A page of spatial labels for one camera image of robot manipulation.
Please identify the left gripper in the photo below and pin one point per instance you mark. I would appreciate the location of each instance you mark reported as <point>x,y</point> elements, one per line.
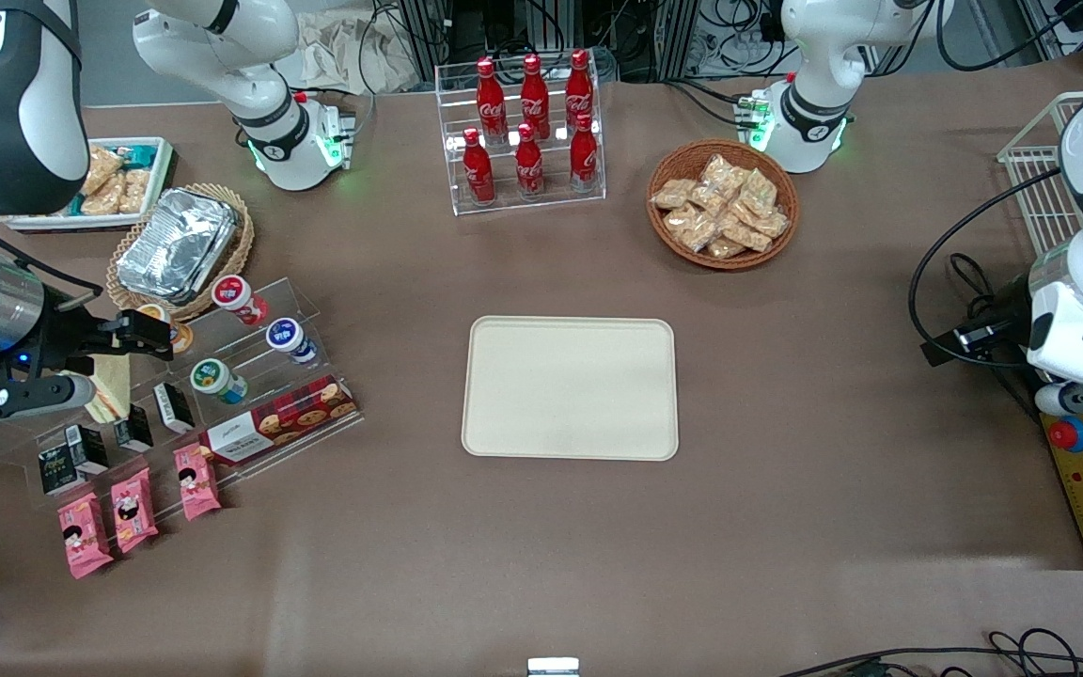
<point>1009,307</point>

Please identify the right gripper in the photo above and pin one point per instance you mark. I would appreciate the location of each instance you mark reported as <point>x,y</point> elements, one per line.
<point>64,335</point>

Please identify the triangle sandwich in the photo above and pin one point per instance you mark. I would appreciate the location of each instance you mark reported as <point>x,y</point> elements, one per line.
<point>111,402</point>

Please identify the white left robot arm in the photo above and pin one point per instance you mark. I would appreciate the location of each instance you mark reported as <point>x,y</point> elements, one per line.
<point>814,103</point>

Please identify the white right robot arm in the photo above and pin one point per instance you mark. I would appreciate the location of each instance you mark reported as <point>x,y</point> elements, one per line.
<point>212,47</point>

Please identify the beige plastic tray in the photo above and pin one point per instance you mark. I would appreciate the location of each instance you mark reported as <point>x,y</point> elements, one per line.
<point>570,385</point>

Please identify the orange lid yogurt cup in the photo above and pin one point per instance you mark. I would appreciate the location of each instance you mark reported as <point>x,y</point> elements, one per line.
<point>180,338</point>

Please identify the small black carton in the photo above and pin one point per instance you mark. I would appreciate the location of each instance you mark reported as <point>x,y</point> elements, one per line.
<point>175,409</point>
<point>87,449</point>
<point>134,428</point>

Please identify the green lid yogurt cup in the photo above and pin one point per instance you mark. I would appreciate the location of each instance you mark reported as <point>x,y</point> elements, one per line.
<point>212,378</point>

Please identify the silver foil container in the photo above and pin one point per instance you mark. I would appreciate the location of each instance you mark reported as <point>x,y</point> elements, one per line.
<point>175,244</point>

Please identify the clear acrylic stepped shelf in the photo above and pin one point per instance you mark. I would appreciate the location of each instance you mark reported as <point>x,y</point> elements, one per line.
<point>241,353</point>

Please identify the red lid yogurt cup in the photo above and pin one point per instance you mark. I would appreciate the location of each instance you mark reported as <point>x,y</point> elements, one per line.
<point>236,296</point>

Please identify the oval light wicker basket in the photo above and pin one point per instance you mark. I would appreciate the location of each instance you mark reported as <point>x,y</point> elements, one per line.
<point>231,259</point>

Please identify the red emergency stop button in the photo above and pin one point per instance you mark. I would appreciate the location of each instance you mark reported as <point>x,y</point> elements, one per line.
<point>1066,434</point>

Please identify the clear bag of rice snacks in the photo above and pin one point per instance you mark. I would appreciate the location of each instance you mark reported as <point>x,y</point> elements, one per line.
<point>102,167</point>
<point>102,197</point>
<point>135,191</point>

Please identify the blue lid yogurt cup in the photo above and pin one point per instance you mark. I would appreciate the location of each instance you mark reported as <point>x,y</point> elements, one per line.
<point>288,337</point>

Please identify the black carton with yellow print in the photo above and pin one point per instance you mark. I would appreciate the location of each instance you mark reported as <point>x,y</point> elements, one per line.
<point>60,470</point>

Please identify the pink snack packet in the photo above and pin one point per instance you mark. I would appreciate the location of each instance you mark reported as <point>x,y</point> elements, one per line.
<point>196,482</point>
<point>133,510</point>
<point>84,536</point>

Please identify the red plaid cookie box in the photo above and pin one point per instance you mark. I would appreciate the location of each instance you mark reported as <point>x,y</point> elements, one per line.
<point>288,418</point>

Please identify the white rectangular snack bin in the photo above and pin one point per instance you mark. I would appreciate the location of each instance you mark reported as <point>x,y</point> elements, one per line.
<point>164,160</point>

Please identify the teal snack packet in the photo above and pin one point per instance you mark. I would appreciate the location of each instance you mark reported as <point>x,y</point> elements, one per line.
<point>137,153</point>

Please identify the brown table cover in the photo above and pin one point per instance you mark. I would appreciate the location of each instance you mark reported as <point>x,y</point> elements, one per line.
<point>786,423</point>

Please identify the round brown wicker basket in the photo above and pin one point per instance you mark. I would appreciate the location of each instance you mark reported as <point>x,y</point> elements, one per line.
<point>664,230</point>

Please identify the crumpled beige paper bag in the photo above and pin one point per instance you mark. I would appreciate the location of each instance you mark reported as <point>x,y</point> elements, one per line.
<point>353,52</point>

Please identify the red cola bottle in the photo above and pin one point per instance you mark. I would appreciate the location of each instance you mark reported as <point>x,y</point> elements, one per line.
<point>478,174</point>
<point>534,99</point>
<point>491,103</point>
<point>584,158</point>
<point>529,167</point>
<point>579,89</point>

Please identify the clear acrylic bottle rack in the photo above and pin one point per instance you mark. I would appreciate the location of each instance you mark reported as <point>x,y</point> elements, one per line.
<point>588,193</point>

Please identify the small white metal clip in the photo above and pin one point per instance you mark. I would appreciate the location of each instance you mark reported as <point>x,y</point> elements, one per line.
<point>553,667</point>

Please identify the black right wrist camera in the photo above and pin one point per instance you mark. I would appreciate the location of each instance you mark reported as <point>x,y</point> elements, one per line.
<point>6,399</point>

